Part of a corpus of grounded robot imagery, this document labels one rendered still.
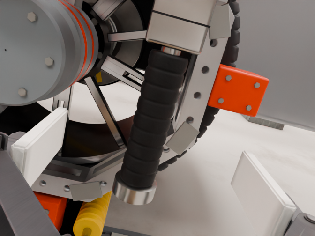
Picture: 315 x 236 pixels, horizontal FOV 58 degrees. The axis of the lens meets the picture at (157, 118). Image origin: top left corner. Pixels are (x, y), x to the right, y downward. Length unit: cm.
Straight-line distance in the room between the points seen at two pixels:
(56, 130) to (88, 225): 44
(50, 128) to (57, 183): 40
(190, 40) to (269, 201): 14
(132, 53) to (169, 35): 70
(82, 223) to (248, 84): 40
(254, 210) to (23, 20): 29
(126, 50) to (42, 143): 79
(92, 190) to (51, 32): 31
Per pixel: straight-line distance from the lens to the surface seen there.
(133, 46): 94
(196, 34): 25
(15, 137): 17
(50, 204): 58
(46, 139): 17
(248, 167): 21
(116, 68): 58
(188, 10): 25
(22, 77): 36
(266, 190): 18
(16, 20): 35
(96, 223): 61
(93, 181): 55
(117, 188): 29
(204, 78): 48
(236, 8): 58
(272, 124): 467
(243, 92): 50
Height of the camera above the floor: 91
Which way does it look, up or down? 16 degrees down
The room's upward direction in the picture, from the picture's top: 15 degrees clockwise
